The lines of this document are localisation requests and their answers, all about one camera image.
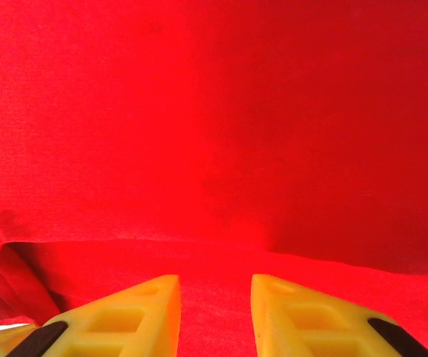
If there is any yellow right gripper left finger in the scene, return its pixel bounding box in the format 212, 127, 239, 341
0, 274, 182, 357

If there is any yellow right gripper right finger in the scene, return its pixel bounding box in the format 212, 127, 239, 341
250, 273, 428, 357

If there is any red bear print t-shirt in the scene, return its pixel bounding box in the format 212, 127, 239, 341
0, 0, 428, 357

